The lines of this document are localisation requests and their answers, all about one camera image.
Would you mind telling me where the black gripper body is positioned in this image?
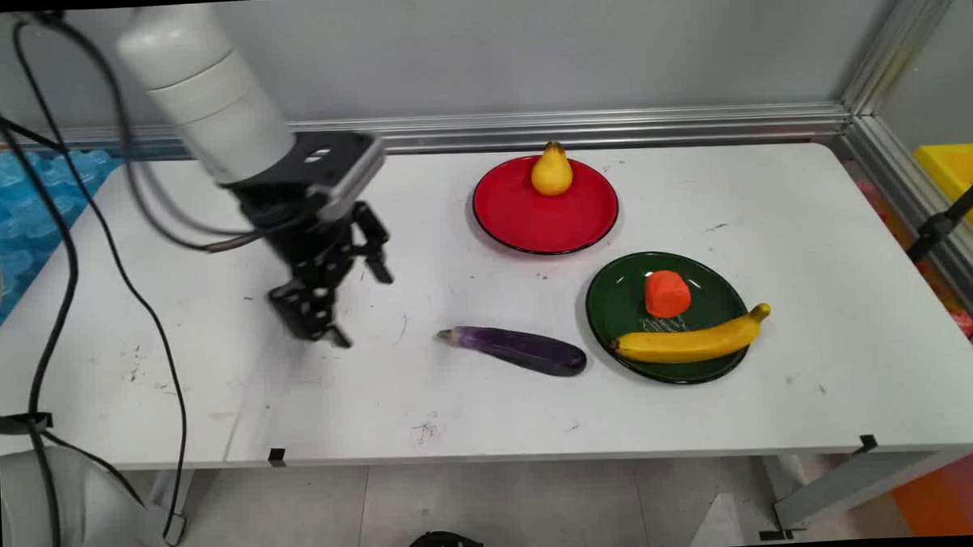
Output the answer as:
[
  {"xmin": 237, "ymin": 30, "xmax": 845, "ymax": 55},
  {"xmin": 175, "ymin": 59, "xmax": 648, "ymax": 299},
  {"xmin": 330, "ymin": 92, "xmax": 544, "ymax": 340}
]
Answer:
[{"xmin": 221, "ymin": 130, "xmax": 379, "ymax": 293}]

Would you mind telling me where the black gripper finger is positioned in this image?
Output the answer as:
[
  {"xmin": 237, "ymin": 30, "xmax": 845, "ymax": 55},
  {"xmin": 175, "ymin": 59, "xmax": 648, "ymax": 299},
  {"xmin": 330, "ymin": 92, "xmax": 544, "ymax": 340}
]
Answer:
[
  {"xmin": 346, "ymin": 199, "xmax": 396, "ymax": 286},
  {"xmin": 267, "ymin": 266, "xmax": 354, "ymax": 351}
]

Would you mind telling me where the red round plate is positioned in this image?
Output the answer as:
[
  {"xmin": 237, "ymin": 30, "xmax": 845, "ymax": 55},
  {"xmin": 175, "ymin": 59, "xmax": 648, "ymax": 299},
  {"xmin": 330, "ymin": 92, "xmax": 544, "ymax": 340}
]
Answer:
[{"xmin": 470, "ymin": 151, "xmax": 622, "ymax": 259}]

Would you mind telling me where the purple eggplant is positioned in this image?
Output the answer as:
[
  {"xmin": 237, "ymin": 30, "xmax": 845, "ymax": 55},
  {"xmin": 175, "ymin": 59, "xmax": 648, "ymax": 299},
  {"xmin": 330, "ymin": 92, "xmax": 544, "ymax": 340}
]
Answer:
[{"xmin": 435, "ymin": 321, "xmax": 588, "ymax": 382}]

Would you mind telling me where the yellow pear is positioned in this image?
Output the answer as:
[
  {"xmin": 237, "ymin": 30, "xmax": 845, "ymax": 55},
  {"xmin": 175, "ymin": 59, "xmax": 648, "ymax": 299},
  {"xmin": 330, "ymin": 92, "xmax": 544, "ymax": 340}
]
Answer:
[{"xmin": 529, "ymin": 140, "xmax": 574, "ymax": 198}]

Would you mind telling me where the dark green round plate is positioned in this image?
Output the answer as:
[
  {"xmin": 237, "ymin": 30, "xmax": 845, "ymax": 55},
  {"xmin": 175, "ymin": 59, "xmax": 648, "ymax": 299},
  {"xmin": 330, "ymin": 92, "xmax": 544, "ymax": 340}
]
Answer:
[{"xmin": 583, "ymin": 248, "xmax": 753, "ymax": 388}]

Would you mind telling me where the black round object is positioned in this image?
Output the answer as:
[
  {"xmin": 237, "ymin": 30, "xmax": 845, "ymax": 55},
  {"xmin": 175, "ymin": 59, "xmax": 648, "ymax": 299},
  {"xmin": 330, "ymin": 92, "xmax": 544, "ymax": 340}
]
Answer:
[{"xmin": 397, "ymin": 529, "xmax": 501, "ymax": 547}]

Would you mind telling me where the blue bubble wrap sheet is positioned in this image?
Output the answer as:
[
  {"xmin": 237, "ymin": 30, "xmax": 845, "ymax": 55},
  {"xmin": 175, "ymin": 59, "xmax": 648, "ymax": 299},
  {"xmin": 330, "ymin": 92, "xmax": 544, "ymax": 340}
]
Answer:
[{"xmin": 0, "ymin": 146, "xmax": 130, "ymax": 332}]

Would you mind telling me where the orange red toy fruit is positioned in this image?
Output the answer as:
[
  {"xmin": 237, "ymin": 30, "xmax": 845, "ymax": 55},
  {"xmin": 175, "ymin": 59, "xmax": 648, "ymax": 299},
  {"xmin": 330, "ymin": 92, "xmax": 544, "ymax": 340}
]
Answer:
[{"xmin": 644, "ymin": 269, "xmax": 693, "ymax": 320}]

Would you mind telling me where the yellow banana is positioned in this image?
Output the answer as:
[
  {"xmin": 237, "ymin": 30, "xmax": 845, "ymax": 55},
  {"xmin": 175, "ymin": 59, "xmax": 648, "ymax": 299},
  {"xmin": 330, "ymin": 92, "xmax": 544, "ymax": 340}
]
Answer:
[{"xmin": 609, "ymin": 303, "xmax": 773, "ymax": 367}]

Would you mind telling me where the grey table leg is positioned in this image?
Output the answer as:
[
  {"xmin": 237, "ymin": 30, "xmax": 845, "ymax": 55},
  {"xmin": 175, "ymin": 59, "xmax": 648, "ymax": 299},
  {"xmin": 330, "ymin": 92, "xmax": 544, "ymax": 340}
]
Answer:
[{"xmin": 757, "ymin": 448, "xmax": 962, "ymax": 540}]

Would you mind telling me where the black tripod stand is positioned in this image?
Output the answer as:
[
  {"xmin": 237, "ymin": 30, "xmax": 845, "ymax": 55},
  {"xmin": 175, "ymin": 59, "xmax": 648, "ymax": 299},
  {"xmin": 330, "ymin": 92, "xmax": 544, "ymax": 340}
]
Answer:
[{"xmin": 904, "ymin": 182, "xmax": 973, "ymax": 265}]

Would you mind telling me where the yellow plastic bin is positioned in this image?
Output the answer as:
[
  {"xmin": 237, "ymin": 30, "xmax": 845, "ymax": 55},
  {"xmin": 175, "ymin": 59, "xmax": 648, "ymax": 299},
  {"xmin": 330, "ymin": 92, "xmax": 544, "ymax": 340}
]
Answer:
[{"xmin": 912, "ymin": 142, "xmax": 973, "ymax": 235}]

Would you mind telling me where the orange box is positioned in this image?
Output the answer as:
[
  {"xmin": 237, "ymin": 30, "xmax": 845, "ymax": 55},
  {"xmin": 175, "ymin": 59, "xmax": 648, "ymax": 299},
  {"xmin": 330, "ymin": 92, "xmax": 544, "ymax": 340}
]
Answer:
[{"xmin": 890, "ymin": 451, "xmax": 973, "ymax": 539}]

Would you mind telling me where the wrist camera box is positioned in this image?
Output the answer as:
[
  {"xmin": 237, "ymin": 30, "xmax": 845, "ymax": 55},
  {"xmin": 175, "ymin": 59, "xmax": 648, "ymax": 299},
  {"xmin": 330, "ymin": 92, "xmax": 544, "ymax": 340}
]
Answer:
[{"xmin": 314, "ymin": 134, "xmax": 390, "ymax": 225}]

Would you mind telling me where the aluminium frame rail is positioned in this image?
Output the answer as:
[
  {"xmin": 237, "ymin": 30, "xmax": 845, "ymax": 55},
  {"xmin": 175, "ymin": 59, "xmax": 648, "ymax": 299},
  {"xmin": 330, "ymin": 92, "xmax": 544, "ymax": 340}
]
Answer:
[{"xmin": 0, "ymin": 0, "xmax": 973, "ymax": 356}]

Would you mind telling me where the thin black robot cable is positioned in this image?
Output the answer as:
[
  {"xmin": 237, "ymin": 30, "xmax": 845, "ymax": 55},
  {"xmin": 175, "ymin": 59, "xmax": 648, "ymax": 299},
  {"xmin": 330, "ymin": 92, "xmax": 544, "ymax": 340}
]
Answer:
[{"xmin": 11, "ymin": 7, "xmax": 192, "ymax": 547}]

